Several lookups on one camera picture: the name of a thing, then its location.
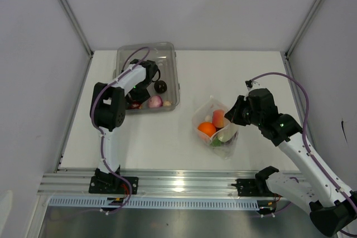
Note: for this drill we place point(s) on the dark mangosteen fruit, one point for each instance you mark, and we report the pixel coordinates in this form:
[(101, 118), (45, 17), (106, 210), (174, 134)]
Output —
[(160, 87)]

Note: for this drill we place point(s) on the pink onion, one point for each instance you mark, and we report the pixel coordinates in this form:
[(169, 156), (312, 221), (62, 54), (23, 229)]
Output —
[(155, 102)]

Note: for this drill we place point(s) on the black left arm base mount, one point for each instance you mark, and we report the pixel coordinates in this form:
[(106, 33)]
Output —
[(107, 183)]

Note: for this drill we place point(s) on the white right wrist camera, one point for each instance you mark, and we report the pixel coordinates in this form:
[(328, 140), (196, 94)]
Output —
[(252, 85)]

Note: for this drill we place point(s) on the white radish with leaves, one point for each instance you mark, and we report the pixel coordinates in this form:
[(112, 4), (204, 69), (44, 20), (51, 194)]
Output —
[(224, 134)]

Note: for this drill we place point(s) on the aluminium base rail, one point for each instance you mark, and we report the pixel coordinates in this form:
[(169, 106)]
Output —
[(152, 183)]

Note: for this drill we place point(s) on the purple grape bunch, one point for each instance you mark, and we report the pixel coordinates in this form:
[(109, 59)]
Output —
[(229, 142)]

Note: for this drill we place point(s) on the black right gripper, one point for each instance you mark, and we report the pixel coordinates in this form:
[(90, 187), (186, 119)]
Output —
[(234, 114)]

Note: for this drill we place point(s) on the right aluminium frame post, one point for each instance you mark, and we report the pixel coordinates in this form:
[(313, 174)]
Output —
[(304, 26)]

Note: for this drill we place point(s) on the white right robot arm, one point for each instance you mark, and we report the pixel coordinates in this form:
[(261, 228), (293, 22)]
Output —
[(329, 202)]

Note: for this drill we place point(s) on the garlic bulb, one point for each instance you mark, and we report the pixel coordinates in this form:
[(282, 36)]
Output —
[(167, 103)]

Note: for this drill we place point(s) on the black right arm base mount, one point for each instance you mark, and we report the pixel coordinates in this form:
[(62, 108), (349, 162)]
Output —
[(257, 186)]

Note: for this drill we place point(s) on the peach fruit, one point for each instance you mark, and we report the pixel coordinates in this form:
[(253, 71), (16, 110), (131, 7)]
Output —
[(218, 118)]

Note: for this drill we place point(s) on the clear zip top bag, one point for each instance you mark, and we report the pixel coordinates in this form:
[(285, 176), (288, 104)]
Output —
[(204, 114)]

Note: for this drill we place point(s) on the left aluminium frame post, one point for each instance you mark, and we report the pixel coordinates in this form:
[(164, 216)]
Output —
[(69, 13)]

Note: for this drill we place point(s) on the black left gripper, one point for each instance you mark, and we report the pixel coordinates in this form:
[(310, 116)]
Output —
[(140, 98)]

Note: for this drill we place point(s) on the grey plastic food bin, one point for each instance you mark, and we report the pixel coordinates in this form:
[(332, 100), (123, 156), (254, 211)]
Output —
[(162, 54)]

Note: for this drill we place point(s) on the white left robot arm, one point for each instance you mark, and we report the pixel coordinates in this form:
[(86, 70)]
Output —
[(108, 110)]

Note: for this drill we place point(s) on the aluminium frame post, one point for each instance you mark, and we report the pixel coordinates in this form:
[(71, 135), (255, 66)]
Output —
[(69, 13), (304, 26)]

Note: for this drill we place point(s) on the orange fruit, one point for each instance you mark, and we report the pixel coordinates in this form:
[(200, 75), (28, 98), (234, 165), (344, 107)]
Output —
[(206, 130)]

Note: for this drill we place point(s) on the dark red apple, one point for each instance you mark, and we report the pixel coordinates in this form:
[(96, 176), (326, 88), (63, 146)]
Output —
[(135, 106)]

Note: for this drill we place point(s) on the white slotted cable duct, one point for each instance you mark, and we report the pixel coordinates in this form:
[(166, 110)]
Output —
[(157, 203)]

